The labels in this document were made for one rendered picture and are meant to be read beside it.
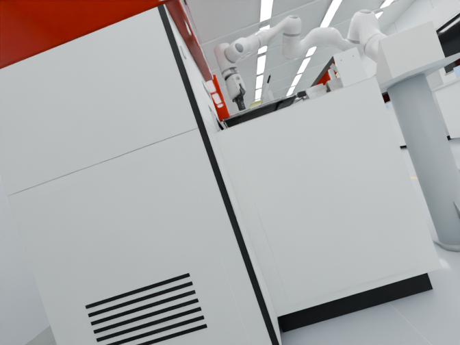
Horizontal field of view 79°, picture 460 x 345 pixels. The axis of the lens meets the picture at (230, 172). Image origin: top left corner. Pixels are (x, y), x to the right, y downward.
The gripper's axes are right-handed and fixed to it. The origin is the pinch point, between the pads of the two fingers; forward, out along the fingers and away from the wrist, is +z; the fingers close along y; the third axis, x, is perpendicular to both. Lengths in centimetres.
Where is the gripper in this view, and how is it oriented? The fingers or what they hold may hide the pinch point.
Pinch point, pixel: (241, 106)
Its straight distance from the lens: 144.2
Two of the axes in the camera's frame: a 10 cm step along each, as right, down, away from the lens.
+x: -8.3, 2.8, -4.8
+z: 3.2, 9.5, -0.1
